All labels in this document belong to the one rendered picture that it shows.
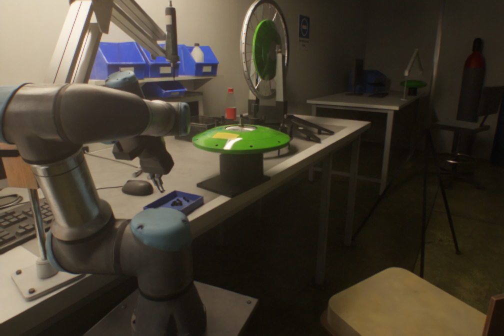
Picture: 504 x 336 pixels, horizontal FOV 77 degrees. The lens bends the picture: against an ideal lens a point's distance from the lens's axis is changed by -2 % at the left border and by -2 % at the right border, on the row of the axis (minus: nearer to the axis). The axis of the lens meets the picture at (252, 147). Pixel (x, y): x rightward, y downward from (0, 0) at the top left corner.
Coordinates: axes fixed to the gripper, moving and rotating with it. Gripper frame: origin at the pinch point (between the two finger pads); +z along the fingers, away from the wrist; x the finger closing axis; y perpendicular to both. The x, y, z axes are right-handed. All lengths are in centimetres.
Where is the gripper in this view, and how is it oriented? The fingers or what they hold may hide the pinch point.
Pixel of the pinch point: (162, 192)
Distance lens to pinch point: 88.6
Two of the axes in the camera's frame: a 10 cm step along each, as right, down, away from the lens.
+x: -9.6, -0.7, 2.6
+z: 1.2, 7.5, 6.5
